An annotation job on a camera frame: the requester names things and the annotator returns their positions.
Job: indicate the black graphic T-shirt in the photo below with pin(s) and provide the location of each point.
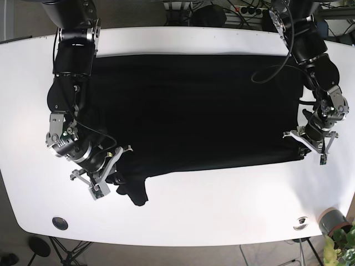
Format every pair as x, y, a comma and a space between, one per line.
192, 112

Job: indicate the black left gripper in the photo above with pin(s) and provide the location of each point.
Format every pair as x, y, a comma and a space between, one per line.
321, 114

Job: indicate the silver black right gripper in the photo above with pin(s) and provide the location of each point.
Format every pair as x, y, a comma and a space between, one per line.
87, 149

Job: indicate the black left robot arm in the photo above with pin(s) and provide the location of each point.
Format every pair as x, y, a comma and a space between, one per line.
296, 26

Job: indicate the silver table grommet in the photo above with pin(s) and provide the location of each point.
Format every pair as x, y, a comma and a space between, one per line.
301, 223

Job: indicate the black tripod stand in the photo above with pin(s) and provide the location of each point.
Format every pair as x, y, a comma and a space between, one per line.
40, 248

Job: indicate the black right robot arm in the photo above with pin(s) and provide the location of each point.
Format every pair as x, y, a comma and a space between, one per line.
74, 49

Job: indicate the potted green plant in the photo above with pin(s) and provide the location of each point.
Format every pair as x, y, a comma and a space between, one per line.
338, 233

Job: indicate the black table grommet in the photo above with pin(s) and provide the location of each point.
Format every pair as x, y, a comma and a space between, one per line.
60, 223

